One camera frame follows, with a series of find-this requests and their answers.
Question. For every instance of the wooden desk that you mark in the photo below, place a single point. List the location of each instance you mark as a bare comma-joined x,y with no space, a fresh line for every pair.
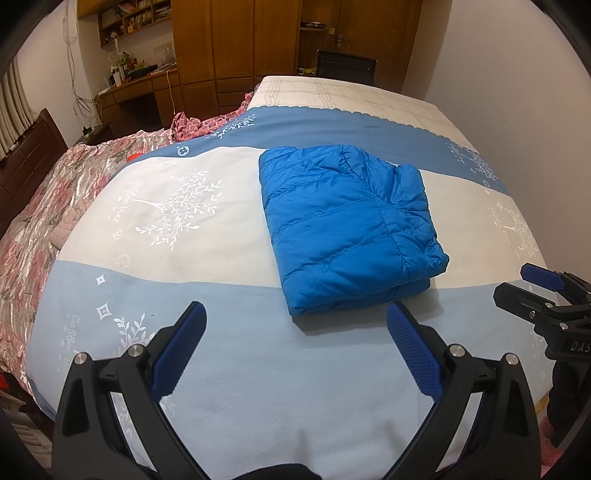
138,94

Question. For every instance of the black flat device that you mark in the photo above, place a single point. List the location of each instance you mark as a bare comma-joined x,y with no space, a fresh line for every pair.
141,70

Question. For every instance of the dark bedside table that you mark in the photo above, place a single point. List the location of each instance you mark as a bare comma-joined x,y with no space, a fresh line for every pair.
94,134

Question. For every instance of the small red object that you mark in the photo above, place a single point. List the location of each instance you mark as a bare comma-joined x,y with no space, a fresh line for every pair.
134,157

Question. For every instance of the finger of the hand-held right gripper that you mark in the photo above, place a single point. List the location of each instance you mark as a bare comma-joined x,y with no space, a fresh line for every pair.
545,274
521,300

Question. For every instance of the black chair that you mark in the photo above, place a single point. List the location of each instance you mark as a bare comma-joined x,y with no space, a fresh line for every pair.
346,67

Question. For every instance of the wooden wall bookshelf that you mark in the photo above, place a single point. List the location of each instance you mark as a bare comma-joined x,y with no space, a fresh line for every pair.
129,18

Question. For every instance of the dark wooden headboard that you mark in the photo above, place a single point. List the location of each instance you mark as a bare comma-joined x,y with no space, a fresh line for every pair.
32,157

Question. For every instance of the white wall socket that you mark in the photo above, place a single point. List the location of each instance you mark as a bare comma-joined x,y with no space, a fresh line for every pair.
164,46

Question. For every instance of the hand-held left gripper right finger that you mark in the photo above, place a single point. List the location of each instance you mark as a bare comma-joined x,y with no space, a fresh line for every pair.
415,350

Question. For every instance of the wooden wardrobe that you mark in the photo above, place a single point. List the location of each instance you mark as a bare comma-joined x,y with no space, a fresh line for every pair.
231,41

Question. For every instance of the white bed sheet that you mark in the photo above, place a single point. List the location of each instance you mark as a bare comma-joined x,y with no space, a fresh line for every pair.
346,94

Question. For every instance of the pink floral quilt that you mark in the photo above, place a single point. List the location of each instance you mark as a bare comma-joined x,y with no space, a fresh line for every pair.
55,207

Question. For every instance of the beige curtain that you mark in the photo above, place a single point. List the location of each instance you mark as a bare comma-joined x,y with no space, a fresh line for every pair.
14,110

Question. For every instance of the blue puffer jacket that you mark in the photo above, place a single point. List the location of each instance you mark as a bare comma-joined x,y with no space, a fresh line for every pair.
346,221

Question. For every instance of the blue white printed blanket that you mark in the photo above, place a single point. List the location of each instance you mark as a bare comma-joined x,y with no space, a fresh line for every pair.
207,286

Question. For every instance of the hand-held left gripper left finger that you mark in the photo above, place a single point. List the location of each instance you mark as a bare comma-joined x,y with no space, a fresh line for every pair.
178,350

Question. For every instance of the red checked cloth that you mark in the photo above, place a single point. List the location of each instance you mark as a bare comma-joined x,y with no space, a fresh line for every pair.
189,127

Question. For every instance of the wooden door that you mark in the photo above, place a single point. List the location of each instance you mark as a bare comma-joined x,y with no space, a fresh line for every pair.
383,32

